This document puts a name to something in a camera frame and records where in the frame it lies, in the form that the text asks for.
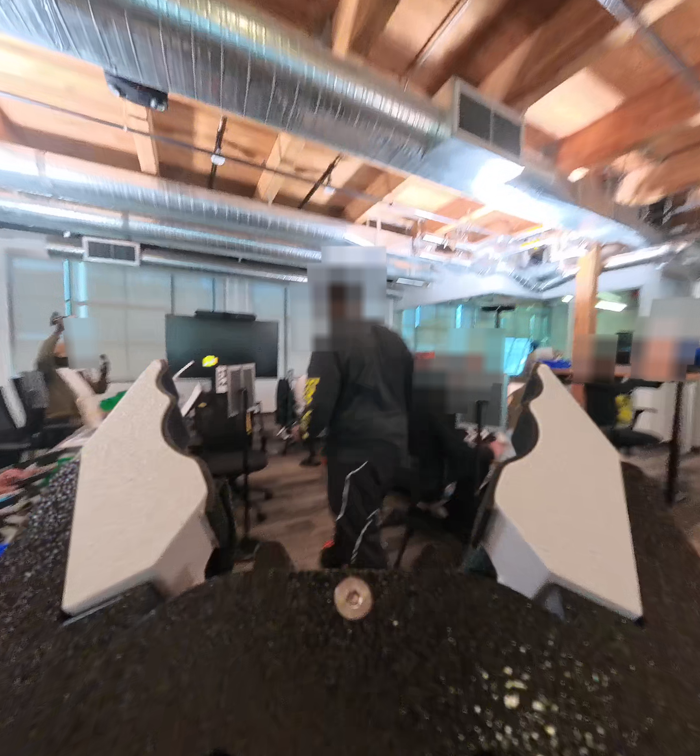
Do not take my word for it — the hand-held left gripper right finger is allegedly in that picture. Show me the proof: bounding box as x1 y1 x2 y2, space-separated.
482 364 643 621

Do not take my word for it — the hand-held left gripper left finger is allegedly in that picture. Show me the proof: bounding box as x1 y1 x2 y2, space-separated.
63 361 221 615

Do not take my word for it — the grey work table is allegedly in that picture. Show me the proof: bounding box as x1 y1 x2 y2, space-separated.
0 426 91 591

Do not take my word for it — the grey desktop device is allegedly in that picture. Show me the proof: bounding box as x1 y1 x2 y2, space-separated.
214 363 257 417

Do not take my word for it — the black wall screen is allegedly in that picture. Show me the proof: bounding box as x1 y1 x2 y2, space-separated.
165 313 280 379

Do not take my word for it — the wooden post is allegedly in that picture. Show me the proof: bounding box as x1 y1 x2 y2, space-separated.
571 243 607 376

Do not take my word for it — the silver spiral air duct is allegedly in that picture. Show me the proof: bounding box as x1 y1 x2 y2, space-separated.
0 160 445 284

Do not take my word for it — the wide silver air duct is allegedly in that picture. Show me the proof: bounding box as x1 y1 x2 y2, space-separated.
0 0 681 237

